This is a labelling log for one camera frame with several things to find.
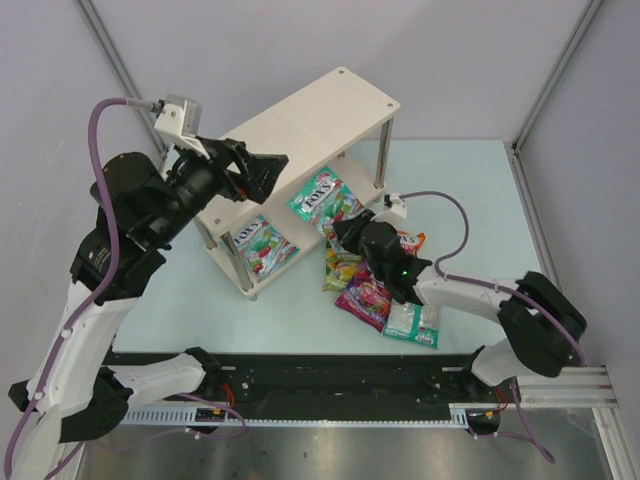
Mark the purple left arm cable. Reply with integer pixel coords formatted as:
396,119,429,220
0,97,249,471

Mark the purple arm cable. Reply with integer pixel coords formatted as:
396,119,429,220
399,189,589,464
0,97,249,471

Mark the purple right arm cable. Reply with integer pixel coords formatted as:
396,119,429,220
399,189,589,464

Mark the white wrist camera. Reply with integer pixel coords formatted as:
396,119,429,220
154,94,207,156
378,193,408,223

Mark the teal candy bag back side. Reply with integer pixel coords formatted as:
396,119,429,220
383,302,441,349

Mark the teal cherry mint candy bag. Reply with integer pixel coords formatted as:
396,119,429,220
287,167,364,238

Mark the white slotted cable duct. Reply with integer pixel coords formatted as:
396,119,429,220
121,402,498,429

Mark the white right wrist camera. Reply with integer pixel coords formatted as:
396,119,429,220
378,193,408,223

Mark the purple Fox's berries candy bag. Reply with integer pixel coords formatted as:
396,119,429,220
334,260,391,332

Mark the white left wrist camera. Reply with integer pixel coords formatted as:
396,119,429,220
154,94,207,156

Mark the orange Fox's fruits candy bag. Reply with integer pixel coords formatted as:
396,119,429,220
397,230,426,256

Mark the green Fox's spring tea bag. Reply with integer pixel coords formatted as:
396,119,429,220
323,241,363,291

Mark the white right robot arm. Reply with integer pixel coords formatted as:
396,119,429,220
334,210,587,386

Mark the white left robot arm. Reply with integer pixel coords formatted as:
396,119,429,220
9,139,289,445

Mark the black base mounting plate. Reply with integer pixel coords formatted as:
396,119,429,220
163,352,501,422

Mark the teal Fox's mint candy bag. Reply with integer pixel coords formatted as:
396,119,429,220
233,215,299,281

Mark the light wooden two-tier shelf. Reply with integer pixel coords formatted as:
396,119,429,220
197,67,401,300

